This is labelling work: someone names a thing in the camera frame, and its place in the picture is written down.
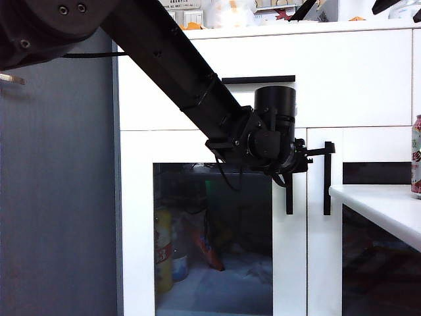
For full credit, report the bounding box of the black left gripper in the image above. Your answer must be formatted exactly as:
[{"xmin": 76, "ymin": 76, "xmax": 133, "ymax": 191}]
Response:
[{"xmin": 274, "ymin": 138, "xmax": 337, "ymax": 175}]

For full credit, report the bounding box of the red white beverage can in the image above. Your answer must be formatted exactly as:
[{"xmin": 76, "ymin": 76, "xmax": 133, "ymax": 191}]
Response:
[{"xmin": 410, "ymin": 114, "xmax": 421, "ymax": 201}]

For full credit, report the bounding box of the white glass-panel door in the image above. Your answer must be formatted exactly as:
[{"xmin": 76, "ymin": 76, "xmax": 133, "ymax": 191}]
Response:
[
  {"xmin": 307, "ymin": 127, "xmax": 421, "ymax": 316},
  {"xmin": 120, "ymin": 130, "xmax": 307, "ymax": 316}
]

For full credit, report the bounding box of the white cabinet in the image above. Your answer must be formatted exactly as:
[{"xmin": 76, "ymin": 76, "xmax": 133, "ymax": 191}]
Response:
[{"xmin": 117, "ymin": 18, "xmax": 421, "ymax": 316}]

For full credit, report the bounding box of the dark grey tall door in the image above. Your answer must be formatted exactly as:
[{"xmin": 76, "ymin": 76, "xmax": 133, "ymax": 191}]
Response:
[{"xmin": 0, "ymin": 29, "xmax": 120, "ymax": 316}]

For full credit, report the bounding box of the wide white drawer front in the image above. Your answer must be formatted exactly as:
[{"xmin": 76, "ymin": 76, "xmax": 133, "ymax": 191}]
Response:
[{"xmin": 118, "ymin": 29, "xmax": 412, "ymax": 131}]

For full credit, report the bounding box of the crumpled white plastic bag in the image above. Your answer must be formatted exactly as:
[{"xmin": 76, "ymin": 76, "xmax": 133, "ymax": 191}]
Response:
[{"xmin": 246, "ymin": 259, "xmax": 273, "ymax": 284}]

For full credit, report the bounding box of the black stick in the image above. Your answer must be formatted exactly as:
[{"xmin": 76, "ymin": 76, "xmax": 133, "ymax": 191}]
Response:
[{"xmin": 288, "ymin": 0, "xmax": 318, "ymax": 22}]

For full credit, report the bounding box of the orange snack bag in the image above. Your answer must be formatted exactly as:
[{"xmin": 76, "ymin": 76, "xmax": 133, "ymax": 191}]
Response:
[{"xmin": 184, "ymin": 210, "xmax": 226, "ymax": 272}]

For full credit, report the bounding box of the clear glass jar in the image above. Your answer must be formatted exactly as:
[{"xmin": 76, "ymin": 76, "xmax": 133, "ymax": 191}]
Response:
[{"xmin": 387, "ymin": 0, "xmax": 421, "ymax": 20}]

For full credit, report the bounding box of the white plastic bag orange print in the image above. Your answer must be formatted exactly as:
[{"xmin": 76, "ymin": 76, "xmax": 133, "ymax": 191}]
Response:
[{"xmin": 203, "ymin": 0, "xmax": 256, "ymax": 29}]

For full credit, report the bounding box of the clear pump bottle blue label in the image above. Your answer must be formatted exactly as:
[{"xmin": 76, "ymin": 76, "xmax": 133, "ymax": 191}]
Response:
[{"xmin": 172, "ymin": 230, "xmax": 189, "ymax": 283}]

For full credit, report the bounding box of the yellow detergent bottle green cap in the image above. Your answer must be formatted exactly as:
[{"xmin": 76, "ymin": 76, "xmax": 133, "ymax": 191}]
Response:
[{"xmin": 155, "ymin": 205, "xmax": 174, "ymax": 294}]

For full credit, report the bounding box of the white label plate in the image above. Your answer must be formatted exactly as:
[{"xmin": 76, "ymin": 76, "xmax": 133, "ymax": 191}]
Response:
[{"xmin": 162, "ymin": 0, "xmax": 201, "ymax": 9}]

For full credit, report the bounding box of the black drawer handle bar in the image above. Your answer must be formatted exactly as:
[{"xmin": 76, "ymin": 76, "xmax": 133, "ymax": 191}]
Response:
[{"xmin": 222, "ymin": 75, "xmax": 296, "ymax": 85}]

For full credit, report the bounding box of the metal lever handle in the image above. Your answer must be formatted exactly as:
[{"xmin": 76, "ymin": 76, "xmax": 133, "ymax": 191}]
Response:
[{"xmin": 0, "ymin": 73, "xmax": 26, "ymax": 86}]

